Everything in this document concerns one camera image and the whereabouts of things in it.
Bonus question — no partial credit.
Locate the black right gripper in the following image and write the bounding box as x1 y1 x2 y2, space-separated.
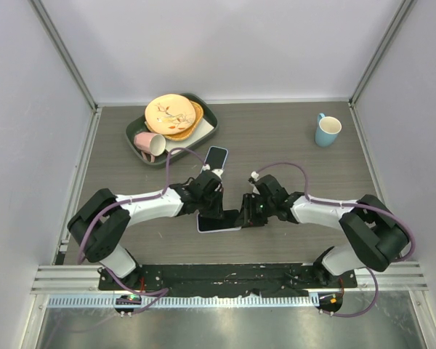
235 193 275 228

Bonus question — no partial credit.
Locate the white-edged phone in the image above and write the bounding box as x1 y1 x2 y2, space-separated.
198 209 241 233

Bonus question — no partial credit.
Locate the lavender phone case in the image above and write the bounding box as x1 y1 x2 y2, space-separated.
196 214 241 234

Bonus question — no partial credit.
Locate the light blue phone case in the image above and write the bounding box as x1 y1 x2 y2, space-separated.
203 145 229 172

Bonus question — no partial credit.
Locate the dark blue phone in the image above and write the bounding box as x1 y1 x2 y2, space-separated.
204 146 227 170

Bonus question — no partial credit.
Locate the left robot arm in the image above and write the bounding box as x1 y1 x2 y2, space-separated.
68 169 223 290

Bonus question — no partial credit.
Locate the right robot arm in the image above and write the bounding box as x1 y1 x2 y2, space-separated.
235 173 412 287

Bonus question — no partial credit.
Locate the white paper sheet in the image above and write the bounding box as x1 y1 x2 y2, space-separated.
165 119 214 153

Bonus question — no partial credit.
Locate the woven orange plate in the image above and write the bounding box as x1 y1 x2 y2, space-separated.
164 100 204 141

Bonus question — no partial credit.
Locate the pink mug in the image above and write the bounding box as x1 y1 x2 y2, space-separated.
134 132 166 163

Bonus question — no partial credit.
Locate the floral cream plate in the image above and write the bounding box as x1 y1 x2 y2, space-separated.
145 94 196 135

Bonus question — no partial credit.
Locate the dark green tray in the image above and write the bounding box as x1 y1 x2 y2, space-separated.
125 93 219 168

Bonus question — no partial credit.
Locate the blue mug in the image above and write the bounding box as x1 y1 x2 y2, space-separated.
315 113 342 148

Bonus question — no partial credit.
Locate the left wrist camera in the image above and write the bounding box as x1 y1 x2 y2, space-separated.
201 164 224 180

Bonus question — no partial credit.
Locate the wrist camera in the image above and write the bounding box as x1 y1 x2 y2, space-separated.
248 171 260 195
201 164 224 180

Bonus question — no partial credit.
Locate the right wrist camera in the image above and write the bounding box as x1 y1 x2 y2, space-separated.
248 171 260 195

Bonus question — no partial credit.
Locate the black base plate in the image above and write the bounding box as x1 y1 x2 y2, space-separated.
97 263 358 297

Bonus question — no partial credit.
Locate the white cable duct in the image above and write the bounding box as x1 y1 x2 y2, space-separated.
47 293 319 309

